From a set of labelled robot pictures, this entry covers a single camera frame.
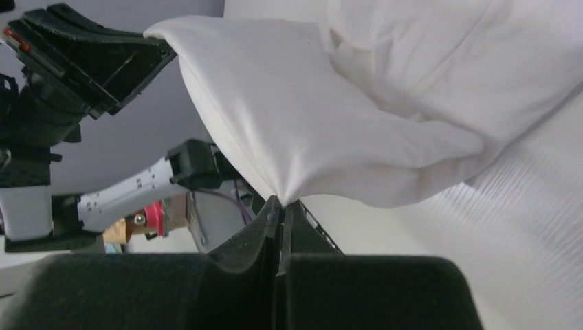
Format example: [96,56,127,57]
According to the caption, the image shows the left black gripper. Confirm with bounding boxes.
[1,3,176,150]

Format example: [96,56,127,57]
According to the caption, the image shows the white t shirt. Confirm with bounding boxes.
[145,1,582,208]

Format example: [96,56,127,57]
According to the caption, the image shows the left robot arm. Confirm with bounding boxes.
[1,1,240,253]

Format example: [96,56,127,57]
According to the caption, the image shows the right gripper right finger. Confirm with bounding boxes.
[278,201,342,269]

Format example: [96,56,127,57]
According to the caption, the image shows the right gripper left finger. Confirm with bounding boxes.
[208,196,282,273]

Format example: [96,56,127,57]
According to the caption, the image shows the pink and tan clutter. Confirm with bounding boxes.
[102,196,188,244]

